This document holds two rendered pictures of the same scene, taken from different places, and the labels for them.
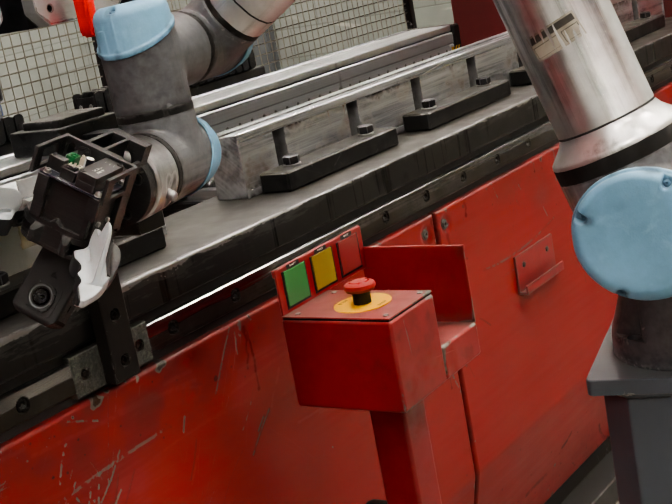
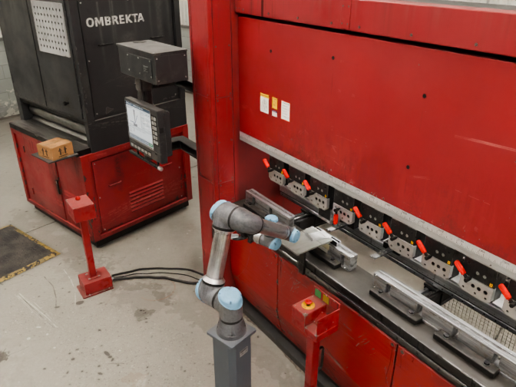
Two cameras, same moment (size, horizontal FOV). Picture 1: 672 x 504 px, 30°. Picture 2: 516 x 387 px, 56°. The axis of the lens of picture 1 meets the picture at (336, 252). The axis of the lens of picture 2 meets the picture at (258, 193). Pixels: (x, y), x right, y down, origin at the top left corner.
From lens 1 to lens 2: 308 cm
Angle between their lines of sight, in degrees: 99
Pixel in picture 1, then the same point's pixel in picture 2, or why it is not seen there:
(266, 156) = (382, 285)
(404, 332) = (295, 311)
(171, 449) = (308, 292)
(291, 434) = not seen: hidden behind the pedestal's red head
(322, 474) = (337, 339)
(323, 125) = (405, 299)
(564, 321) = not seen: outside the picture
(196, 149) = (265, 242)
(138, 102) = not seen: hidden behind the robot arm
